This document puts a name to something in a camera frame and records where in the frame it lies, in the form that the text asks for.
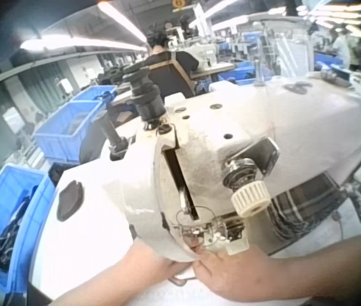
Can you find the cream ribbed tension knob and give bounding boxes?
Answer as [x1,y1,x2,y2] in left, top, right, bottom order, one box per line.
[230,182,270,219]

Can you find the metal thread stand post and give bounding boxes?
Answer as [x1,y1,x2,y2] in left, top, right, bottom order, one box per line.
[253,38,266,87]

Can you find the fluorescent ceiling lamp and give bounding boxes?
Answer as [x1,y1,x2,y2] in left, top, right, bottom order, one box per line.
[97,1,148,42]

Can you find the white cloth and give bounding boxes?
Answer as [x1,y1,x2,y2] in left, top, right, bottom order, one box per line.
[153,266,314,306]

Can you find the person's left hand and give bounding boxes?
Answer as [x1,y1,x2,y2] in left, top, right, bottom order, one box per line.
[125,238,200,283]

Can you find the dark fabric straps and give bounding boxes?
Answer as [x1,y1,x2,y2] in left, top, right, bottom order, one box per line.
[0,186,38,273]

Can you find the plaid grey fabric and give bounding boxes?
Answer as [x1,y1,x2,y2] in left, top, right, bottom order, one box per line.
[269,180,348,245]

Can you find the person's right hand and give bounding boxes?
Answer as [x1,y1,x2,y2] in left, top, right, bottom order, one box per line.
[192,245,285,301]

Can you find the black thread guide post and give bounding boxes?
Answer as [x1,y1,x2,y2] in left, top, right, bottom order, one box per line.
[92,112,129,161]

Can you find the background sewing machine table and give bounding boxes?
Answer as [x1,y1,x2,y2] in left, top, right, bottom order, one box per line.
[185,43,235,80]

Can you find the white industrial sewing machine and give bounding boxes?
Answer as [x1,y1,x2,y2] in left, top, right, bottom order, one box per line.
[29,71,361,300]

